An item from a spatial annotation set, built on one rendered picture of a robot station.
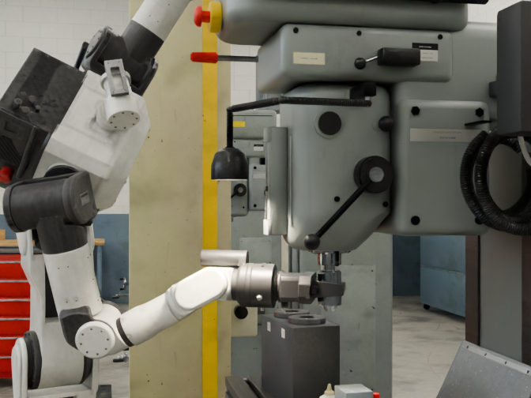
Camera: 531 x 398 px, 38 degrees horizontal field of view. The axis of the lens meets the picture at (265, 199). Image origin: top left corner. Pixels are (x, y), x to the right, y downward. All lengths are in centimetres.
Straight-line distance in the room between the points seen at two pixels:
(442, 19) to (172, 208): 192
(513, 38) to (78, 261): 90
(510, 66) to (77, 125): 86
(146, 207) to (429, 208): 189
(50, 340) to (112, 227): 854
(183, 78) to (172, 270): 79
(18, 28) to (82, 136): 914
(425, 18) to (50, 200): 79
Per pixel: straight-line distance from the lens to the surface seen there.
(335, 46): 144
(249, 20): 142
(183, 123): 322
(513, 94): 130
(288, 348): 183
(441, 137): 149
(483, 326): 177
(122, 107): 157
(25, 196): 156
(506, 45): 133
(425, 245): 984
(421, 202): 147
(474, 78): 155
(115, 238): 1047
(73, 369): 198
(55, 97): 168
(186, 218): 321
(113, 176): 163
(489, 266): 173
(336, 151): 144
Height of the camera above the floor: 141
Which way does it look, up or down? level
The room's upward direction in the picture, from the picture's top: straight up
